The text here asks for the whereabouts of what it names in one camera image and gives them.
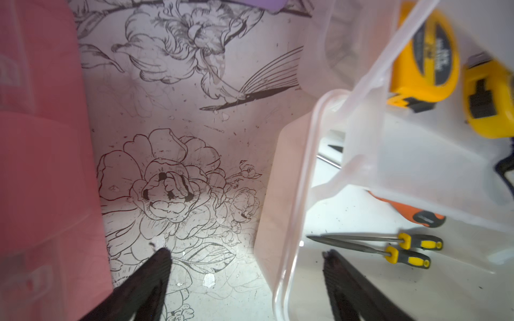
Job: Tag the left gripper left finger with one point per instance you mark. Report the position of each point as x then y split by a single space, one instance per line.
141 296

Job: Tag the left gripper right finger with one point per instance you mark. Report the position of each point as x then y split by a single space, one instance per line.
352 296

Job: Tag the pink toolbox clear lid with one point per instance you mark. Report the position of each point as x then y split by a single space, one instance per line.
54 263

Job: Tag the white toolbox clear lid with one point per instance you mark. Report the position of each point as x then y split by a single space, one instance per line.
353 142

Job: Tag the yellow black small file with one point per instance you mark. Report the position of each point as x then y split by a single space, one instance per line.
406 241
391 254

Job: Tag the left yellow tape measure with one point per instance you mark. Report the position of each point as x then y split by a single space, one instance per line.
427 70

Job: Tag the yellow tape measure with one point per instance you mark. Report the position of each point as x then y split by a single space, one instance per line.
427 70
488 97

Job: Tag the right yellow tape measure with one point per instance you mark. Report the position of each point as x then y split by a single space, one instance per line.
488 97

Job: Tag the purple toolbox clear lid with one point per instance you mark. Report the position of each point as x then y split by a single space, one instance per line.
273 6

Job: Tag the orange handled screwdriver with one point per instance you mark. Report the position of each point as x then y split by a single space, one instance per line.
415 215

